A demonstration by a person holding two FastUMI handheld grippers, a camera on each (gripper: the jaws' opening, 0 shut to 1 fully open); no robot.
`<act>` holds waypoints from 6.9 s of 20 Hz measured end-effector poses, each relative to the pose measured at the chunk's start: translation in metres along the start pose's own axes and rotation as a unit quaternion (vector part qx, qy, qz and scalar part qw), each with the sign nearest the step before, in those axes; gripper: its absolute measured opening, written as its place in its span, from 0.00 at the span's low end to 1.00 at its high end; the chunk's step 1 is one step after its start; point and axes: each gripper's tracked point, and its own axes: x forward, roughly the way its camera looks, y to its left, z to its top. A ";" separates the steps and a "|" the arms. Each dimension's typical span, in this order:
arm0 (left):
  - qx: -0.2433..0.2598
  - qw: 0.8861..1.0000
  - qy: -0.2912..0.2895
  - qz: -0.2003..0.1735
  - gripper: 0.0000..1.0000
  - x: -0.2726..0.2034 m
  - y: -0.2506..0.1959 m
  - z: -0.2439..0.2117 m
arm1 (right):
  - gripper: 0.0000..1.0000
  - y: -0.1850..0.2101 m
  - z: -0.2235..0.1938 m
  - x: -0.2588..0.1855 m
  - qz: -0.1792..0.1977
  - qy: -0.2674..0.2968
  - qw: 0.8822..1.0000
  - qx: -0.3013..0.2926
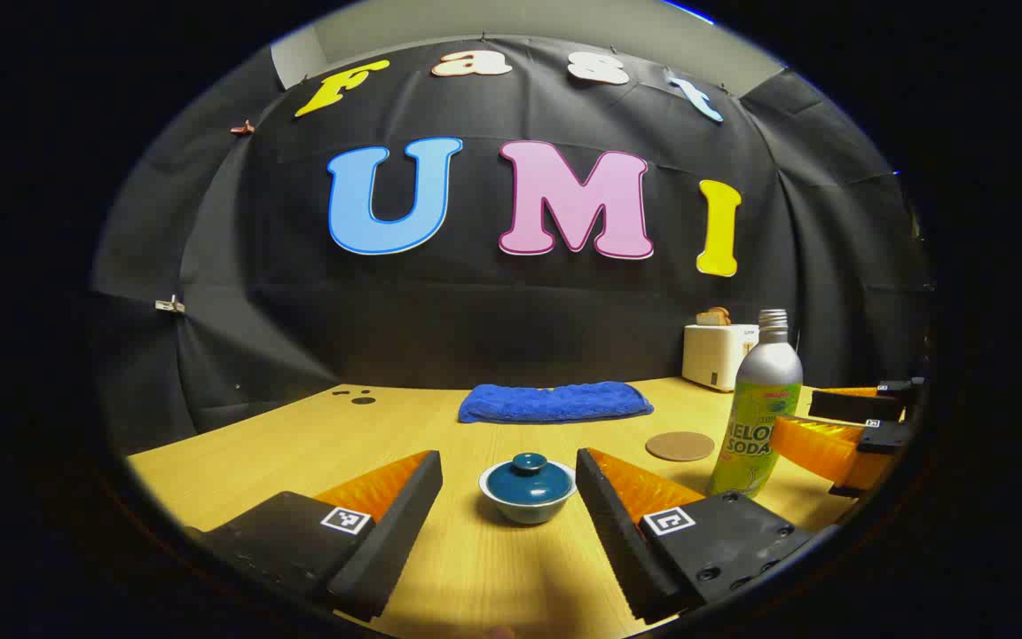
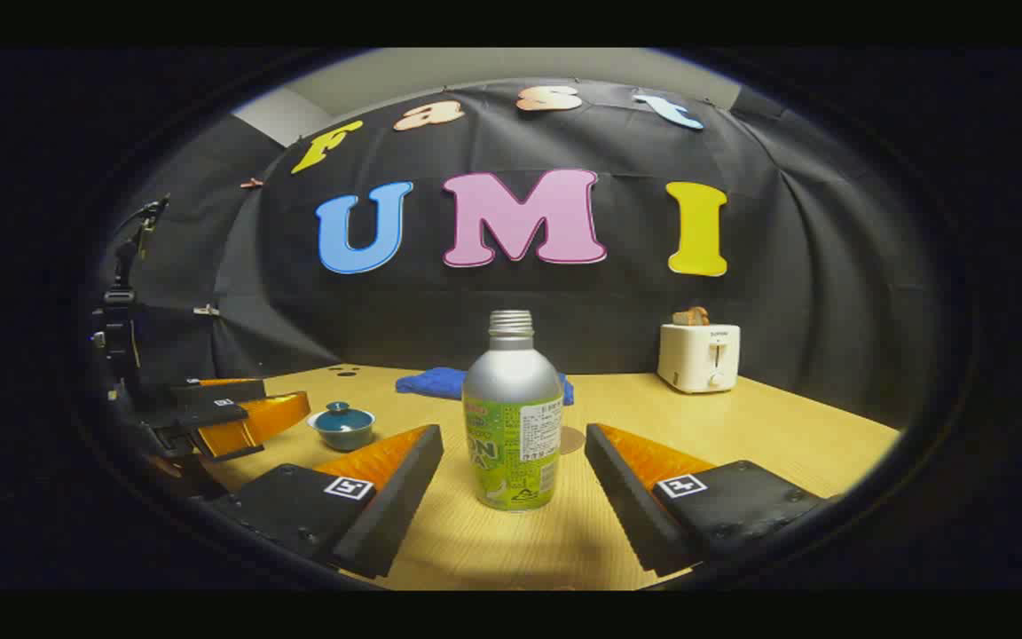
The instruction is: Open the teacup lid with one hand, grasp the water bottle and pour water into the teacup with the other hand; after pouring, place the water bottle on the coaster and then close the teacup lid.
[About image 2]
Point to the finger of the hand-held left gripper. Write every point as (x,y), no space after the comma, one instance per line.
(209,390)
(200,419)

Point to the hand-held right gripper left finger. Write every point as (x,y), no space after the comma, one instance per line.
(391,501)

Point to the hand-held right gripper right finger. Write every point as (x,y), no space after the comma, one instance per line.
(631,501)

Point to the white teal teacup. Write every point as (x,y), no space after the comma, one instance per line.
(342,439)

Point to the round brown coaster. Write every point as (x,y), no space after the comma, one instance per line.
(573,439)

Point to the teal teacup lid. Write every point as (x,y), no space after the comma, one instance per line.
(338,414)

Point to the silver green-label water bottle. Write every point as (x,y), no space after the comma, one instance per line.
(511,390)

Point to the white cloth clip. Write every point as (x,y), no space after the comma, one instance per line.
(206,311)

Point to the blue towel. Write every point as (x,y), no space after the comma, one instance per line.
(431,383)

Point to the black metal stand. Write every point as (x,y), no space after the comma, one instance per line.
(152,222)

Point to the white toaster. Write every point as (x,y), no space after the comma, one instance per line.
(693,359)

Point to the black backdrop cloth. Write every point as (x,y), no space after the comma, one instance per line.
(786,266)

